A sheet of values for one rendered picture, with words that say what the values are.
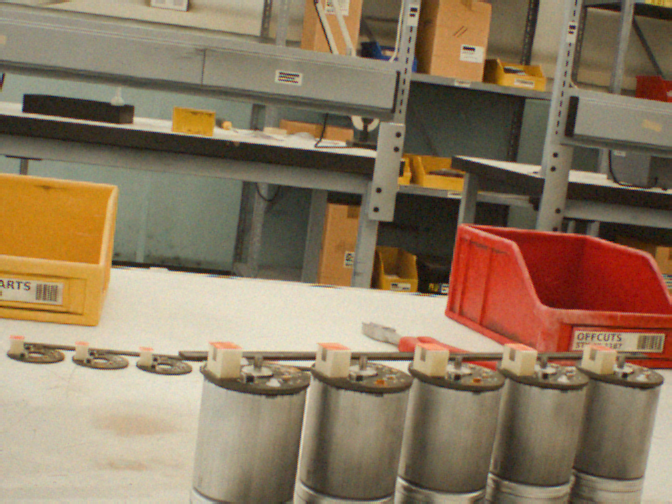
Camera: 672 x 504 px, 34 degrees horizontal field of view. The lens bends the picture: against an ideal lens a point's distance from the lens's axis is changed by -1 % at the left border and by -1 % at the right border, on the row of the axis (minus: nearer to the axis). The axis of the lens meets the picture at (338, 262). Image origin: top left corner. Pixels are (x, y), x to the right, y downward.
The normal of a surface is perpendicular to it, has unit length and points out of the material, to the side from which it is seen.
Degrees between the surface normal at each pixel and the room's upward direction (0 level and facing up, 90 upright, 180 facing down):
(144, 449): 0
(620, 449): 90
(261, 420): 90
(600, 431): 90
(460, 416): 90
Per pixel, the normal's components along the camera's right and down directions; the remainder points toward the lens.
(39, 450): 0.13, -0.98
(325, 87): 0.22, 0.17
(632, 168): -0.84, -0.03
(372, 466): 0.43, 0.18
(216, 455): -0.56, 0.05
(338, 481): -0.16, 0.12
